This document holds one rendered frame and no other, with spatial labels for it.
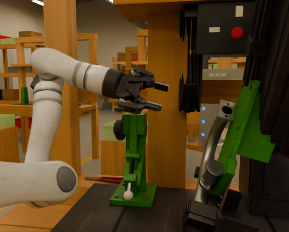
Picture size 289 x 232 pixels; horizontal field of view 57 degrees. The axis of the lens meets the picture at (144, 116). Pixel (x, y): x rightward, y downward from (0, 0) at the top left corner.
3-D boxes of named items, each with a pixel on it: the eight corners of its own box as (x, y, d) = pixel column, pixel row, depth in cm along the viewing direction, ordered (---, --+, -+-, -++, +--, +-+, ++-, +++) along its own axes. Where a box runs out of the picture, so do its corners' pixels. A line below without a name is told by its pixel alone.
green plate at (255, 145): (261, 187, 56) (297, 90, 53) (222, 174, 57) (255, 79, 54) (249, 169, 67) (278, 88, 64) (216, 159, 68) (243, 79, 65)
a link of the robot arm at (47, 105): (49, 108, 74) (71, 98, 70) (48, 210, 63) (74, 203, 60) (19, 97, 66) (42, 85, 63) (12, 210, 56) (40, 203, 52)
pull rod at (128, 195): (132, 202, 75) (131, 182, 75) (122, 201, 76) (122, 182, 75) (135, 194, 81) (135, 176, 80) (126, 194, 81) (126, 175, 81)
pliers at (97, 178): (124, 179, 107) (124, 176, 107) (121, 184, 102) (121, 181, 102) (88, 176, 110) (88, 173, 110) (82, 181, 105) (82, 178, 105)
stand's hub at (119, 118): (121, 142, 82) (120, 118, 81) (111, 142, 82) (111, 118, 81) (126, 137, 89) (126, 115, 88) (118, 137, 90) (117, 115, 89)
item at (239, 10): (256, 53, 78) (258, -1, 76) (196, 54, 80) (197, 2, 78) (246, 56, 90) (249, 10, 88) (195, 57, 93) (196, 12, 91)
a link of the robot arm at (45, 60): (89, 54, 67) (96, 73, 75) (34, 40, 69) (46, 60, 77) (79, 77, 64) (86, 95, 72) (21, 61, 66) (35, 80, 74)
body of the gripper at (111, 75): (97, 83, 64) (134, 93, 63) (110, 60, 69) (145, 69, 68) (100, 102, 70) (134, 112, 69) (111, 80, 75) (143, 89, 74)
